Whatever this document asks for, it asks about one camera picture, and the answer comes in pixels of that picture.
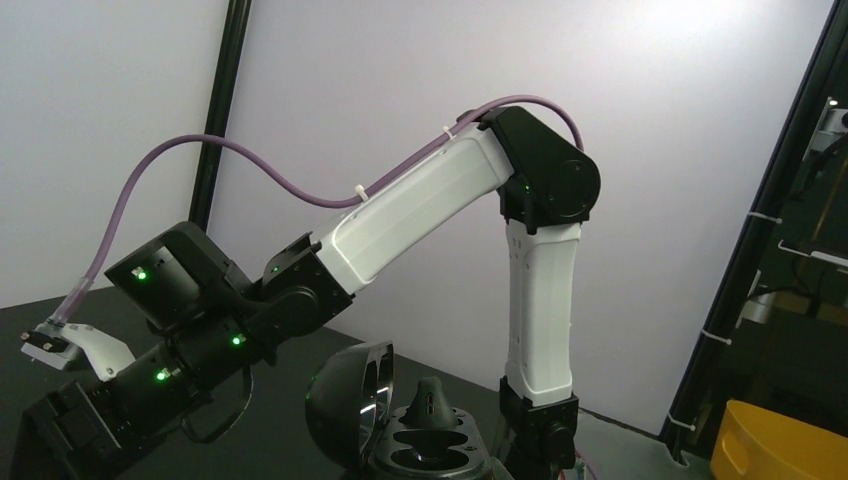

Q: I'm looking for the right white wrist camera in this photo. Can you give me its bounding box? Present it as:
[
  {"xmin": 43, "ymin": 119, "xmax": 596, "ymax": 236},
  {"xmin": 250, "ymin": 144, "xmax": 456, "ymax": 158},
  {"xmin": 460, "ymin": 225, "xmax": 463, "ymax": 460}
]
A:
[{"xmin": 20, "ymin": 322, "xmax": 136, "ymax": 382}]

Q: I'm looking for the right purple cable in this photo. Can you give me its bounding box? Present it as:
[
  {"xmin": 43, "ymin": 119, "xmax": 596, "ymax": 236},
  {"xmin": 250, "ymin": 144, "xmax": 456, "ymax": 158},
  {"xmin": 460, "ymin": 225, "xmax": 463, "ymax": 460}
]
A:
[{"xmin": 49, "ymin": 94, "xmax": 586, "ymax": 329}]

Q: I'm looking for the black earbud charging case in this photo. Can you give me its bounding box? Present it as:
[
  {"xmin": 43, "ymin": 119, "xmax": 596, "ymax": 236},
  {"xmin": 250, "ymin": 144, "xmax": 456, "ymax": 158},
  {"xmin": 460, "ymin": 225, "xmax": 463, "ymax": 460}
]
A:
[{"xmin": 304, "ymin": 341, "xmax": 497, "ymax": 479}]

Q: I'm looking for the yellow plastic bin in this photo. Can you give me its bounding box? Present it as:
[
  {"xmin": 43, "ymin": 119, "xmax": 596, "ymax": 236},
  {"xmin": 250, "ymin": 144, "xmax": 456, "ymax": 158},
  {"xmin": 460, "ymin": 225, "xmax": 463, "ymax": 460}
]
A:
[{"xmin": 709, "ymin": 400, "xmax": 847, "ymax": 479}]

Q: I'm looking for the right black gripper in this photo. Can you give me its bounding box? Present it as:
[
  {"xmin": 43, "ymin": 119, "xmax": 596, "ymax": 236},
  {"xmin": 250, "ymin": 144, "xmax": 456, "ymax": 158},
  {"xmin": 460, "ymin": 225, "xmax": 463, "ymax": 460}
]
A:
[{"xmin": 9, "ymin": 381, "xmax": 146, "ymax": 479}]

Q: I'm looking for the right black frame post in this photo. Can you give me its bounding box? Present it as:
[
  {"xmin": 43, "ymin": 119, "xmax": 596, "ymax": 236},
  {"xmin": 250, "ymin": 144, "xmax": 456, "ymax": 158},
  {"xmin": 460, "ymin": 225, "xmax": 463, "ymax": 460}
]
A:
[{"xmin": 188, "ymin": 0, "xmax": 253, "ymax": 230}]

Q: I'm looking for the small black table fixture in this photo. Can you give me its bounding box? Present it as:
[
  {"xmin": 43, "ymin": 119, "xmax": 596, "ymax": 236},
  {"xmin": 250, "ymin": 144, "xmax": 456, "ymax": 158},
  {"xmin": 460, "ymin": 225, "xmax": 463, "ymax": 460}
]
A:
[{"xmin": 400, "ymin": 376, "xmax": 459, "ymax": 430}]

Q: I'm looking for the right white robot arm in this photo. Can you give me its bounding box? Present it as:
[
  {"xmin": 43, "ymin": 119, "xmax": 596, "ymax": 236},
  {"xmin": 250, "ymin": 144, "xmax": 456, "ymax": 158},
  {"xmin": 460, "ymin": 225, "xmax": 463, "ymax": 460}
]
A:
[{"xmin": 9, "ymin": 97, "xmax": 600, "ymax": 479}]

